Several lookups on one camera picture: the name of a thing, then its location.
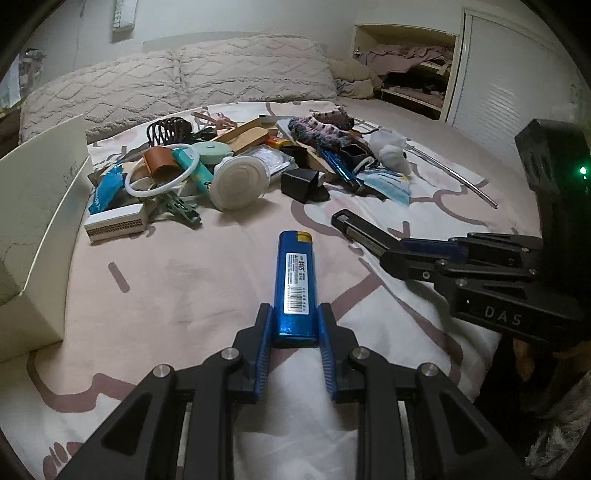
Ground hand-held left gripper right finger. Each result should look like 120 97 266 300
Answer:
316 302 532 480

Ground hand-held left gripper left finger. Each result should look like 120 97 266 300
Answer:
55 302 274 480

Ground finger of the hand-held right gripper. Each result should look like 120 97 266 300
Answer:
379 248 537 283
401 232 544 268

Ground blue lighter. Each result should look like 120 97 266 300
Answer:
271 229 319 348

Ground white storage box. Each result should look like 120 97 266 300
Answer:
0 113 93 365

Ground person's right forearm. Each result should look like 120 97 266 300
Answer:
531 383 591 480

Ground person's right hand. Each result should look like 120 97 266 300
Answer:
513 339 537 383

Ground thin metal rod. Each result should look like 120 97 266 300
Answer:
405 144 499 208

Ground packaged face mask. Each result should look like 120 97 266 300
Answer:
358 168 411 206

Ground beige bed sheet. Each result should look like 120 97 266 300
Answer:
332 97 546 232

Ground white crumpled bag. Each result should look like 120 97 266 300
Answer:
372 129 411 174

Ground blue pen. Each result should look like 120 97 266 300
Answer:
318 145 363 192

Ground black square cap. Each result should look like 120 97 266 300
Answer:
339 141 372 169

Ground black cube charger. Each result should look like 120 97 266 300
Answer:
281 167 331 204

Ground green clip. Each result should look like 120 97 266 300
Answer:
157 191 203 229

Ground white louvered door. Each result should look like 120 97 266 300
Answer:
445 9 587 153

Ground purple crocheted pouch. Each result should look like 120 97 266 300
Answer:
287 106 356 148

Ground round white compact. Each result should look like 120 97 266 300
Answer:
210 154 271 212

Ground clear plastic bag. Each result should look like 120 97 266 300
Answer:
252 144 296 178

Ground teal tube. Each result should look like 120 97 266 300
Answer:
173 148 214 195

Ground white ribbed rectangular box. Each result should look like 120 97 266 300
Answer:
84 203 148 243

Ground beige crumpled cushion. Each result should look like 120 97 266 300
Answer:
328 58 384 99

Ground wooden block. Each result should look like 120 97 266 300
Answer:
217 117 282 155

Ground pink clothes pile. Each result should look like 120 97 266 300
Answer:
358 44 455 75

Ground mint round case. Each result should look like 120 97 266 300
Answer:
189 140 234 166

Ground brown leather sleeve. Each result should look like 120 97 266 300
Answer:
143 147 183 183

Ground blue foil packet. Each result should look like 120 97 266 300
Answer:
88 166 127 214

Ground built-in closet shelf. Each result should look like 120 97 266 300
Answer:
353 23 462 123

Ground pink ribbon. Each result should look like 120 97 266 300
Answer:
194 108 238 132

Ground black hair claw clip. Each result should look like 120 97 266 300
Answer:
147 116 195 147

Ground beige textured pillow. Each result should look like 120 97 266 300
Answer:
173 36 338 109
18 50 190 144

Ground white plastic ring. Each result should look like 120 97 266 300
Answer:
124 144 201 198

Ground white hanging wall pouch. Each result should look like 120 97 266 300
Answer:
112 0 139 31

